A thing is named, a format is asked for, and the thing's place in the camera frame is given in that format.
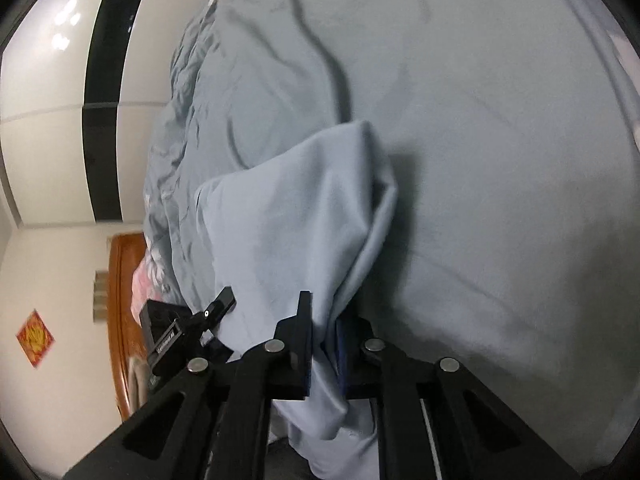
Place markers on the blue floral blanket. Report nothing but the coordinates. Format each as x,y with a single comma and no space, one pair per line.
500,160

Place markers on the wooden headboard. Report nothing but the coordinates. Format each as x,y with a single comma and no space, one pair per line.
122,320

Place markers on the wall switch panel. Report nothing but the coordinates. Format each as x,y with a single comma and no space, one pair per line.
101,296

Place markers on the pink pillow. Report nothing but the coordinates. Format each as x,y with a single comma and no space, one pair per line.
147,285

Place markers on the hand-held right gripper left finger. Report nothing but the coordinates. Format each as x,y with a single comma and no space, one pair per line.
301,347

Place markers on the red wall decoration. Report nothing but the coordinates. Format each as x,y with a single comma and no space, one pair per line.
34,338

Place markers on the white wardrobe with black stripe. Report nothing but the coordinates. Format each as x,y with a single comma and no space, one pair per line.
50,85

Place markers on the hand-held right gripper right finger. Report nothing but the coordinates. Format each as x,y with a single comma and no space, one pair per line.
344,357

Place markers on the light blue long-sleeve shirt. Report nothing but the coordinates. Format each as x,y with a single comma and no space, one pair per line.
290,230

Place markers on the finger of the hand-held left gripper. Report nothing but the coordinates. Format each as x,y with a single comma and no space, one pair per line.
220,306

